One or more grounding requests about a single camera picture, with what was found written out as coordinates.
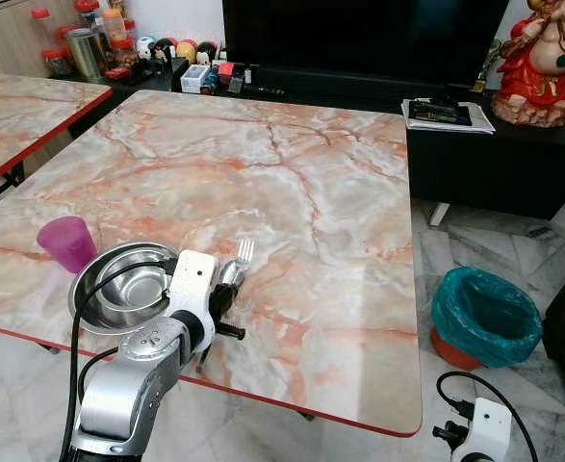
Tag red laughing Buddha statue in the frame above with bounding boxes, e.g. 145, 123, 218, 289
492, 0, 565, 129

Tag purple plastic cup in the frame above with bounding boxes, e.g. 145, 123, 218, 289
37, 216, 98, 275

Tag yellow round toy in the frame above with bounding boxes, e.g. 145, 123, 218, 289
175, 39, 198, 64

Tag stainless steel bowl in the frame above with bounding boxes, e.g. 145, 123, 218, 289
68, 241, 182, 337

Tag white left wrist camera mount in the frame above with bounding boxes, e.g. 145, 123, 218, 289
165, 249, 218, 333

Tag silver metal fork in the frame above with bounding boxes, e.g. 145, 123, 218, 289
218, 238, 256, 290

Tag black television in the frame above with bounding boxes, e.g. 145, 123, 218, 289
222, 0, 510, 90

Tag small white box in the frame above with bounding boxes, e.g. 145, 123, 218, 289
180, 64, 213, 94

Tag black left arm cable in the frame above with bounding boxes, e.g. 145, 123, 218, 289
59, 258, 179, 462

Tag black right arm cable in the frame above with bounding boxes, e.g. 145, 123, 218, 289
436, 371, 540, 462

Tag steel canister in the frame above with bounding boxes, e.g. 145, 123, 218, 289
67, 27, 107, 81

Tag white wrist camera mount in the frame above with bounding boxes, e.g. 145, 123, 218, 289
165, 249, 218, 333
458, 397, 512, 462

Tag marble top folding table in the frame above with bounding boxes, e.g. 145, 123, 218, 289
0, 90, 424, 439
0, 72, 115, 215

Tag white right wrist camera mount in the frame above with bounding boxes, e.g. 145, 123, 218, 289
458, 397, 512, 462

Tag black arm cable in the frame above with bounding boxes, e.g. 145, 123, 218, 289
59, 258, 179, 462
436, 371, 540, 462

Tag red waste bin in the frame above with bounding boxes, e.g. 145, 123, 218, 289
430, 327, 485, 372

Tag teal plastic bin bag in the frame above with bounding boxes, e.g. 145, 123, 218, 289
429, 267, 544, 369

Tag white paper stack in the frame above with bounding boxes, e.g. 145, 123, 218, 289
401, 96, 498, 135

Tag orange lid jar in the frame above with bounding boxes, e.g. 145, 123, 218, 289
102, 8, 132, 47

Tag light wooden cabinet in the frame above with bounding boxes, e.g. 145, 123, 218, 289
0, 0, 83, 78

